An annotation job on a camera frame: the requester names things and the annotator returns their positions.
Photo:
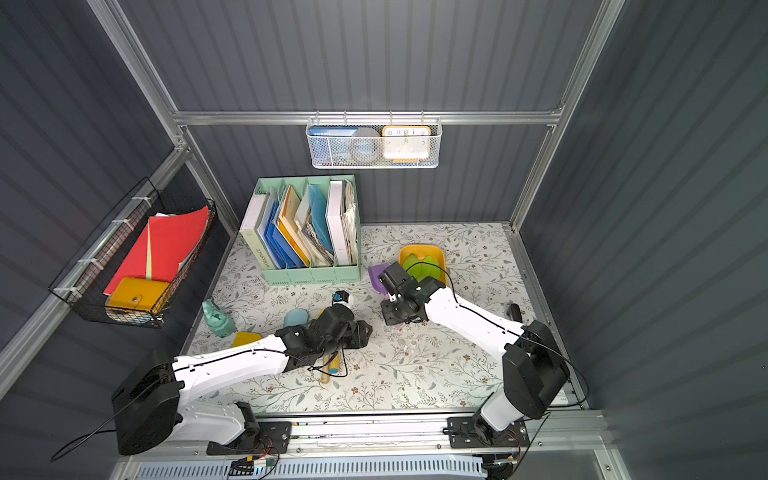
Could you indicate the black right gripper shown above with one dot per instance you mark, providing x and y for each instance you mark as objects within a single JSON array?
[{"x": 393, "y": 307}]

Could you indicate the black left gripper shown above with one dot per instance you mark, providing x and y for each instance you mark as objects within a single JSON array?
[{"x": 351, "y": 333}]

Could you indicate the green shovel yellow handle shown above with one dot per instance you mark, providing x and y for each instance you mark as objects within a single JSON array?
[
  {"x": 431, "y": 268},
  {"x": 413, "y": 266}
]

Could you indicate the purple shovel pink handle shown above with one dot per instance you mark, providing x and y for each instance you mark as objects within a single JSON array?
[{"x": 374, "y": 272}]

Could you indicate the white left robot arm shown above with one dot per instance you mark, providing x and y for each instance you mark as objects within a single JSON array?
[{"x": 158, "y": 401}]

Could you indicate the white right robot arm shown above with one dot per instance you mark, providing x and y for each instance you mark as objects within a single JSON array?
[{"x": 533, "y": 368}]

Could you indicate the yellow plastic storage box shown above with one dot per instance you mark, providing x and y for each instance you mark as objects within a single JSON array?
[{"x": 423, "y": 250}]

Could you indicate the blue box in basket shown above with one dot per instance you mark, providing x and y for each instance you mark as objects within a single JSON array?
[{"x": 325, "y": 142}]

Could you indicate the teal toy scoop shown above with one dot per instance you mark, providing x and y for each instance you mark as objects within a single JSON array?
[{"x": 296, "y": 317}]

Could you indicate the yellow toy piece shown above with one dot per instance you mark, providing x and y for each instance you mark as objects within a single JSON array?
[{"x": 245, "y": 338}]

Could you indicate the green desktop file organizer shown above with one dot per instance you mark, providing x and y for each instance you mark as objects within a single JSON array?
[{"x": 304, "y": 230}]

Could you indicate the black stapler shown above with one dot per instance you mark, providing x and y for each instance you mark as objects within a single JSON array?
[{"x": 514, "y": 313}]

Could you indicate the green spray bottle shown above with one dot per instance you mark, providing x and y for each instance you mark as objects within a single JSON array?
[{"x": 217, "y": 320}]

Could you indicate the yellow white alarm clock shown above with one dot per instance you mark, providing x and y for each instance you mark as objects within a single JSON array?
[{"x": 406, "y": 143}]

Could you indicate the grey tape roll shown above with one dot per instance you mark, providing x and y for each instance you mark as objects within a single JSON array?
[{"x": 365, "y": 145}]

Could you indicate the red paper folder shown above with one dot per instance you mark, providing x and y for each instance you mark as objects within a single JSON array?
[{"x": 162, "y": 248}]

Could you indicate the yellow wallet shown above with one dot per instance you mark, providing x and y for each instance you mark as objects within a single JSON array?
[{"x": 138, "y": 294}]

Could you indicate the wooden handle toy tool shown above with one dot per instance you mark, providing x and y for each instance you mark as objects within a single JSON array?
[{"x": 326, "y": 367}]

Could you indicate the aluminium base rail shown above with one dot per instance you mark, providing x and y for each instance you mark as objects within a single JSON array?
[{"x": 390, "y": 434}]

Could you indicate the white wire wall basket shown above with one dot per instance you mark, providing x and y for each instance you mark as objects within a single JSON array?
[{"x": 378, "y": 122}]

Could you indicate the black wire side basket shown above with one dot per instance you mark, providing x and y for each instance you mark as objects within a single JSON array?
[{"x": 82, "y": 282}]

